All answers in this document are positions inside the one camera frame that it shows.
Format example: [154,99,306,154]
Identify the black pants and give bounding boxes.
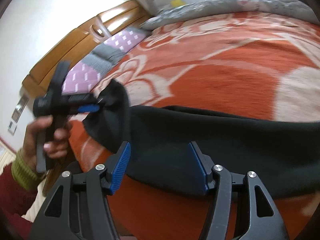
[83,81,319,197]

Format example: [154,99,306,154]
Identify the person's left hand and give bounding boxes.
[20,115,72,173]

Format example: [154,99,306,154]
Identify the purple grey pillow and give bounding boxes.
[62,27,151,95]

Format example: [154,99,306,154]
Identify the wooden headboard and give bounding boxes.
[22,0,151,99]

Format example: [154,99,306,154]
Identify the red sleeve green cuff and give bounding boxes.
[1,149,44,218]

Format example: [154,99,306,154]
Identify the orange white floral blanket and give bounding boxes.
[71,12,319,239]

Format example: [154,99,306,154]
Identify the grey floral quilt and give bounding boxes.
[140,0,319,31]

